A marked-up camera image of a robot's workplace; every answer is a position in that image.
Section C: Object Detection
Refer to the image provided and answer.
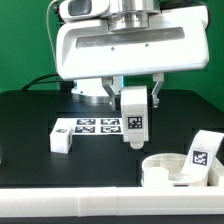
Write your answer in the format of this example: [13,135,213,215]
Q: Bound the white cable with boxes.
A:
[45,0,61,64]

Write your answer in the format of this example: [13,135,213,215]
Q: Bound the white round stool seat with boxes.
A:
[141,153,208,188]

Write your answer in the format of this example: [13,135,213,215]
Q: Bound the black cable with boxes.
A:
[21,73,73,92]

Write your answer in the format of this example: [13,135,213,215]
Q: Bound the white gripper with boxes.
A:
[56,6,209,110]

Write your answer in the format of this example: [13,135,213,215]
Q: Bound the white marker sheet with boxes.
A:
[52,117,145,136]

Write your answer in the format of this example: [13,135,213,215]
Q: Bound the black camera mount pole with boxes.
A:
[53,4,63,24]

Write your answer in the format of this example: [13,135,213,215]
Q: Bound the white front wall rail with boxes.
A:
[0,187,224,218]

